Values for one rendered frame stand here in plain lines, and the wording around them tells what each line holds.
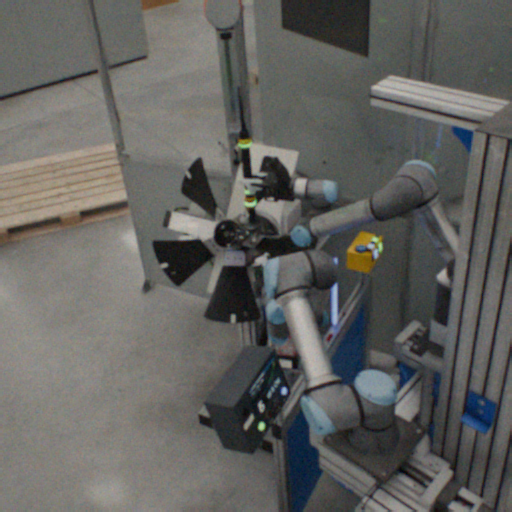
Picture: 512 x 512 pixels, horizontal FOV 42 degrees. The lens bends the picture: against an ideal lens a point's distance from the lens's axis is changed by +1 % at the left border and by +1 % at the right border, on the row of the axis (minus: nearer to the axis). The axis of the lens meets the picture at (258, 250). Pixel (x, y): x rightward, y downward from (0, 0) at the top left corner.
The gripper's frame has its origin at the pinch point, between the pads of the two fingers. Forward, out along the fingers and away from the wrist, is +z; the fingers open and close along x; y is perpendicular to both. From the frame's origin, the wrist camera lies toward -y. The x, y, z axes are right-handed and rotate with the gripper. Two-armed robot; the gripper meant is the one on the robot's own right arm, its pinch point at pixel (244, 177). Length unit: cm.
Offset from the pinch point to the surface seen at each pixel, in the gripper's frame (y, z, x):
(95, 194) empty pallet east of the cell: 134, 193, 171
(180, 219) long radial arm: 34, 38, 15
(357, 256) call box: 41, -41, 15
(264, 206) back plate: 30.5, 2.8, 27.7
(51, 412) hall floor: 147, 115, -18
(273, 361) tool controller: 24, -31, -67
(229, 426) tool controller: 30, -24, -88
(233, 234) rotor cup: 24.4, 5.2, -3.9
